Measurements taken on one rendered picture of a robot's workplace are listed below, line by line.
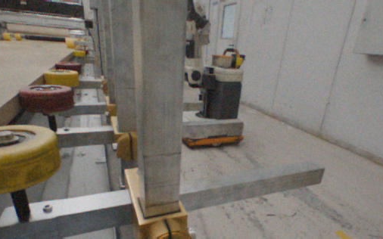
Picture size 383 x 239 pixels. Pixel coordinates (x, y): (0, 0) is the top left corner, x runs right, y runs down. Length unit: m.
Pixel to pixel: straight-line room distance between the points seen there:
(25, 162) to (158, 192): 0.11
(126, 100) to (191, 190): 0.22
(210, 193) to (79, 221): 0.15
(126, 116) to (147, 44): 0.28
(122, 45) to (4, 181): 0.28
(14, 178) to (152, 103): 0.13
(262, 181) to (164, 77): 0.22
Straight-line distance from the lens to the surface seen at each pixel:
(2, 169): 0.24
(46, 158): 0.25
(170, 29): 0.20
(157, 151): 0.22
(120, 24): 0.44
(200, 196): 0.31
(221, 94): 2.46
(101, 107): 0.76
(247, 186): 0.35
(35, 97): 0.48
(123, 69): 0.45
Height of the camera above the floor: 0.99
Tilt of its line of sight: 23 degrees down
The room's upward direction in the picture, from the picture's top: 5 degrees clockwise
